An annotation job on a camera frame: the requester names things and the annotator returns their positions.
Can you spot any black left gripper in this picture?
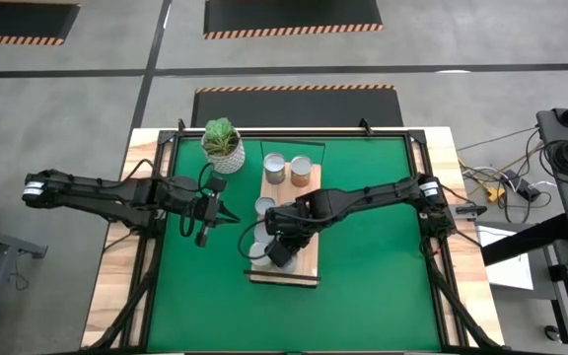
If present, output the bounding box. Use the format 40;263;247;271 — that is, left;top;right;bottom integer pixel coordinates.
184;194;242;248

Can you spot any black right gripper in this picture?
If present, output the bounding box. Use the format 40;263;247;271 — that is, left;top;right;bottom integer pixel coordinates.
263;191;324;246

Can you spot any short yellow-green can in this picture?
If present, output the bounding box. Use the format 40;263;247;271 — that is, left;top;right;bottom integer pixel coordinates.
253;221;275;244

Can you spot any green peaches can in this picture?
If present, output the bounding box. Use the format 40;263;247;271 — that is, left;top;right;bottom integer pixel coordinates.
253;195;278;218

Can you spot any black metal shelf wooden board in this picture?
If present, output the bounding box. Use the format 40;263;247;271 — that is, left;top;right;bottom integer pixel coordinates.
243;140;326;289

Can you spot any green pears can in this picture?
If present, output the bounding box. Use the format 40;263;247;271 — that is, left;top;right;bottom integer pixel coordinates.
247;241;274;271

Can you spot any orange pineapple can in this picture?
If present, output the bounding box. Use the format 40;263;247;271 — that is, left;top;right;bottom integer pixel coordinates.
290;154;314;188

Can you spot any succulent in white patterned pot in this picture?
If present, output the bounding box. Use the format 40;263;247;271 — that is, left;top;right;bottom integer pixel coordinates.
200;116;247;176

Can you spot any black hazard-striped floor mat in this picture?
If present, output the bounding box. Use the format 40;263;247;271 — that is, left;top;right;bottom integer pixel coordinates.
190;84;405;128
203;0;385;40
0;0;82;47

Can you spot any white paper sheet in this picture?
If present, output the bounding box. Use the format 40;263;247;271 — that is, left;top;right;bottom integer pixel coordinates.
474;224;535;292

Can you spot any black power strip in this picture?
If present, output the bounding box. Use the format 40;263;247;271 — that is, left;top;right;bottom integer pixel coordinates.
503;169;536;199

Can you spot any grey side desk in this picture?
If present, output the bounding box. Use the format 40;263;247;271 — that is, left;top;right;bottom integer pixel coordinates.
534;106;568;247

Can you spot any black computer mouse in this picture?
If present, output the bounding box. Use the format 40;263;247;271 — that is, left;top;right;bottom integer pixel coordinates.
543;323;563;344

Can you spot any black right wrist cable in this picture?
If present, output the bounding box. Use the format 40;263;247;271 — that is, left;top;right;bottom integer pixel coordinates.
237;219;278;261

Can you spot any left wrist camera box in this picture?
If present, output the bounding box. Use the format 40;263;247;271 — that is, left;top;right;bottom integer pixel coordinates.
203;176;228;195

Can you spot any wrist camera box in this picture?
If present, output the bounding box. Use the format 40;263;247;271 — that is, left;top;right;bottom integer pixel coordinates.
203;176;228;195
266;239;299;269

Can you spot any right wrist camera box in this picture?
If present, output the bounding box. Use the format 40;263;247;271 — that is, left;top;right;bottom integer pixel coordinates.
266;239;299;269

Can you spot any black aluminium table frame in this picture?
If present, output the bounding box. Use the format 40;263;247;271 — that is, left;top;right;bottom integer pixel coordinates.
80;117;507;355

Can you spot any coiled black cable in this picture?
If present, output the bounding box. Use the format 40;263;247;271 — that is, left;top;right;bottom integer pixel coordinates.
539;139;568;184

